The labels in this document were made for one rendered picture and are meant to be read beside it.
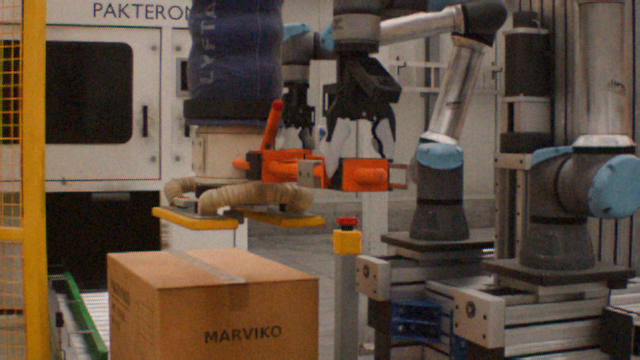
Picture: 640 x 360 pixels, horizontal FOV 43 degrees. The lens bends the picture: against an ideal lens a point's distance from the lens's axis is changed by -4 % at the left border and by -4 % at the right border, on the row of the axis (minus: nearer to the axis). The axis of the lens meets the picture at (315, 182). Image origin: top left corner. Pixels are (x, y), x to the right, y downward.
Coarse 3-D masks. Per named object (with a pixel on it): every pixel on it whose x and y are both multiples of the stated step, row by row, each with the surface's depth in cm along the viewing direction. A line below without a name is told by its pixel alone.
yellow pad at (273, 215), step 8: (272, 208) 192; (280, 208) 184; (248, 216) 192; (256, 216) 187; (264, 216) 183; (272, 216) 179; (280, 216) 178; (288, 216) 177; (296, 216) 178; (304, 216) 179; (312, 216) 179; (272, 224) 178; (280, 224) 174; (288, 224) 174; (296, 224) 175; (304, 224) 176; (312, 224) 177; (320, 224) 177
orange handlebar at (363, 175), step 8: (240, 160) 174; (280, 160) 153; (288, 160) 151; (296, 160) 151; (240, 168) 175; (272, 168) 157; (280, 168) 153; (288, 168) 150; (296, 168) 147; (320, 168) 138; (360, 168) 127; (368, 168) 127; (376, 168) 128; (280, 176) 153; (288, 176) 151; (296, 176) 151; (320, 176) 138; (360, 176) 127; (368, 176) 126; (376, 176) 127; (384, 176) 128
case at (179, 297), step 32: (128, 256) 236; (160, 256) 237; (192, 256) 238; (224, 256) 238; (256, 256) 239; (128, 288) 215; (160, 288) 188; (192, 288) 191; (224, 288) 194; (256, 288) 197; (288, 288) 201; (128, 320) 217; (160, 320) 188; (192, 320) 191; (224, 320) 194; (256, 320) 198; (288, 320) 201; (128, 352) 218; (160, 352) 188; (192, 352) 191; (224, 352) 195; (256, 352) 198; (288, 352) 201
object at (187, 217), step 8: (160, 208) 194; (168, 208) 189; (176, 208) 188; (184, 208) 188; (192, 208) 189; (160, 216) 189; (168, 216) 183; (176, 216) 177; (184, 216) 175; (192, 216) 171; (200, 216) 171; (216, 216) 171; (224, 216) 172; (184, 224) 171; (192, 224) 166; (200, 224) 167; (208, 224) 168; (216, 224) 168; (224, 224) 169; (232, 224) 170
